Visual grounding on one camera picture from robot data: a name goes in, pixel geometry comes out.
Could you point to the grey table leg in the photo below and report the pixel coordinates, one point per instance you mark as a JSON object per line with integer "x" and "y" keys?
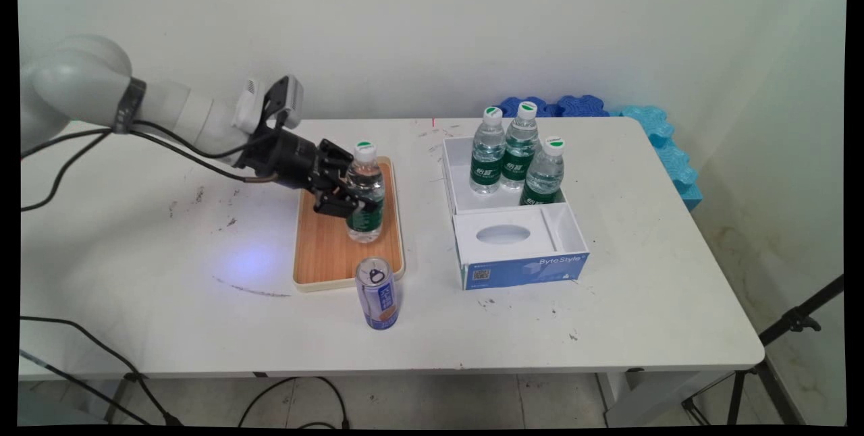
{"x": 116, "y": 399}

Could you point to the green label water bottle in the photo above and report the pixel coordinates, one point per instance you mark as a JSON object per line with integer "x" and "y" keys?
{"x": 545, "y": 176}
{"x": 521, "y": 146}
{"x": 368, "y": 183}
{"x": 488, "y": 152}

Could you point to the wooden tray with cream rim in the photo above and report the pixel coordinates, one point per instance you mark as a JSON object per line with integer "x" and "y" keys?
{"x": 327, "y": 254}

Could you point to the white and blue cardboard box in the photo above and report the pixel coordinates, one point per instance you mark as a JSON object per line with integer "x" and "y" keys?
{"x": 520, "y": 247}

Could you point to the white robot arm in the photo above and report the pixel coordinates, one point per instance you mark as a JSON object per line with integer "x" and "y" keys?
{"x": 88, "y": 85}

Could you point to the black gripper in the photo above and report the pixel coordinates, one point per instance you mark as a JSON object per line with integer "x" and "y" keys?
{"x": 287, "y": 159}

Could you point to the blue and silver drink can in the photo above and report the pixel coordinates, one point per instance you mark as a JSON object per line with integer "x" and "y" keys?
{"x": 378, "y": 297}

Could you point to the light blue foam mat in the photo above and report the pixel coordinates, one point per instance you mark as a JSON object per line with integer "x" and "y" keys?
{"x": 671, "y": 152}

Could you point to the white table leg frame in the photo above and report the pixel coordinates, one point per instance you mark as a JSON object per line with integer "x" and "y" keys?
{"x": 648, "y": 395}

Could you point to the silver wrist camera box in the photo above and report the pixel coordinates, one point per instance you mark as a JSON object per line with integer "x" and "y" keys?
{"x": 287, "y": 95}

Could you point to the black tripod stand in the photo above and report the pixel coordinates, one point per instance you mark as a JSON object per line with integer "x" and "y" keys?
{"x": 776, "y": 355}

